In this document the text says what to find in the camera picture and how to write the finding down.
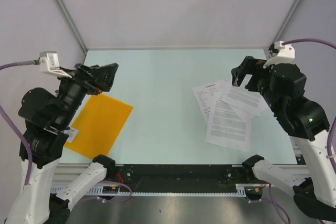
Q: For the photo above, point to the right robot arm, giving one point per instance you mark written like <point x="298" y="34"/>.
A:
<point x="282" y="87"/>

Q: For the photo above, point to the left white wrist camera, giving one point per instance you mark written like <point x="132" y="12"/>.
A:
<point x="49" y="64"/>

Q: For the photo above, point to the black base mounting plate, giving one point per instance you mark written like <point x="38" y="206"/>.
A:
<point x="185" y="179"/>

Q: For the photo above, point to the printed paper sheet top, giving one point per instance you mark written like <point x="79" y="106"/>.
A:
<point x="245" y="100"/>

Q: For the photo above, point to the printed paper sheet front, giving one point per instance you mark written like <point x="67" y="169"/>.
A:
<point x="225" y="128"/>

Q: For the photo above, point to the aluminium corner post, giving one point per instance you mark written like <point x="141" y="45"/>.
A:
<point x="71" y="24"/>
<point x="294" y="7"/>

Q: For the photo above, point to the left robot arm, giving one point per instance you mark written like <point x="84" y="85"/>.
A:
<point x="47" y="117"/>

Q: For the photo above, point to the aluminium frame rail front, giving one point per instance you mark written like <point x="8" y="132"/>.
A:
<point x="68" y="172"/>

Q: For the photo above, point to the left aluminium corner post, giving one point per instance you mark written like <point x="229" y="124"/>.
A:
<point x="71" y="24"/>

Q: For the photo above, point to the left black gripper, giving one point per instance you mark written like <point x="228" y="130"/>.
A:
<point x="96" y="78"/>

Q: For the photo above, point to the orange plastic folder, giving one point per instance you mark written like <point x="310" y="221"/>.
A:
<point x="97" y="126"/>

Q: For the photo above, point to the right aluminium corner post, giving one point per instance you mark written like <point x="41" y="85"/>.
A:
<point x="294" y="7"/>

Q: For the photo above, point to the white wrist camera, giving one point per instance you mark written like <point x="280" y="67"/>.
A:
<point x="49" y="64"/>
<point x="278" y="53"/>

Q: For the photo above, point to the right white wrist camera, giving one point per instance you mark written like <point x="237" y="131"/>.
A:
<point x="278" y="53"/>

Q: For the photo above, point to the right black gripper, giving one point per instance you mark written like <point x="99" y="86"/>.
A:
<point x="250" y="65"/>

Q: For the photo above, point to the printed paper sheet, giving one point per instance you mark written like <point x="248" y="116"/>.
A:
<point x="245" y="100"/>
<point x="225" y="128"/>

